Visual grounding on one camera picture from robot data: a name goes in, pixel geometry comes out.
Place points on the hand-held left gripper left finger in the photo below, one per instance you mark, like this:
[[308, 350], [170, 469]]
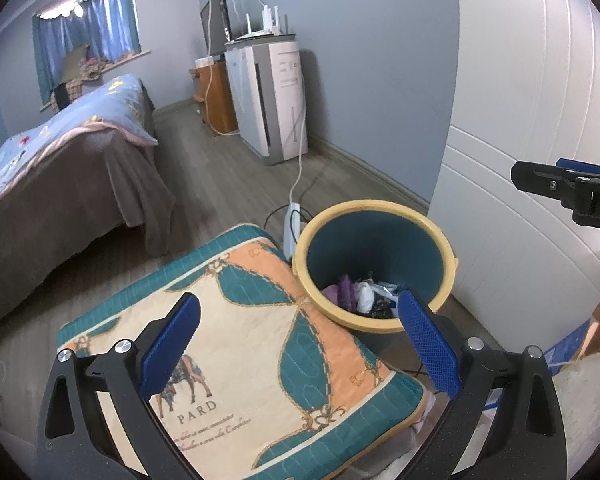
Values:
[[172, 342]]

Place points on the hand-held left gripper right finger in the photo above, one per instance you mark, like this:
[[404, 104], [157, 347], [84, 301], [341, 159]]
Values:
[[427, 345]]

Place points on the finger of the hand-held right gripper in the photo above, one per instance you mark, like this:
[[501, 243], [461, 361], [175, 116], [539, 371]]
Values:
[[590, 168], [545, 182]]

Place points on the purple tube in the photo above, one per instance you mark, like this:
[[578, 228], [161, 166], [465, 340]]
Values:
[[347, 291]]

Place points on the teal bin with yellow rim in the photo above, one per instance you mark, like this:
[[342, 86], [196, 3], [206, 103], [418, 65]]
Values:
[[375, 245]]

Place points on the black plastic bag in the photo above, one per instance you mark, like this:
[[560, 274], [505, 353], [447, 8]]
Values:
[[382, 310]]

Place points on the crumpled white tissue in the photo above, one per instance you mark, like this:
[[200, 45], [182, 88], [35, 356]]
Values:
[[365, 297]]

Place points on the teal orange printed cushion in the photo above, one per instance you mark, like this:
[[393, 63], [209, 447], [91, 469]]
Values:
[[250, 320]]

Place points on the white wardrobe door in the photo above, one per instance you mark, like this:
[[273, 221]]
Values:
[[520, 85]]

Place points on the blue cardboard box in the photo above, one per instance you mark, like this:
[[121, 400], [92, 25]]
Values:
[[567, 347]]

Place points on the white power strip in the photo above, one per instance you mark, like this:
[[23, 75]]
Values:
[[291, 230]]

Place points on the white fluffy cloth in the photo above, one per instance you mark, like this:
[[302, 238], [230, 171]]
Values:
[[590, 410]]

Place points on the bed with grey bedspread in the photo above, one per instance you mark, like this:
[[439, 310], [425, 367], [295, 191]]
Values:
[[65, 200]]

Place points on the blue printed quilt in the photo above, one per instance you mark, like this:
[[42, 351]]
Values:
[[70, 125]]

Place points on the wooden cabinet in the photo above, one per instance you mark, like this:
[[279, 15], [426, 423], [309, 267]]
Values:
[[217, 100]]

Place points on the white air purifier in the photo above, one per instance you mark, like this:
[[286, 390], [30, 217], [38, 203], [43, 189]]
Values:
[[275, 100]]

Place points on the pile of clothes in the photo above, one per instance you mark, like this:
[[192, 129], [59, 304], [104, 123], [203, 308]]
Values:
[[87, 67]]

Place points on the wooden windowsill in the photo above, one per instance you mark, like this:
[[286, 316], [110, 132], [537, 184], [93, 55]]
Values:
[[130, 56]]

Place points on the white router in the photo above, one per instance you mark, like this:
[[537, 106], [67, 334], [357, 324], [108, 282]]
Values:
[[260, 35]]

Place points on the black television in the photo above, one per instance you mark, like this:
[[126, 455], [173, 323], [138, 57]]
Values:
[[215, 20]]

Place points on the blue curtain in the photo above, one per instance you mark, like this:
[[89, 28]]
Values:
[[105, 15]]

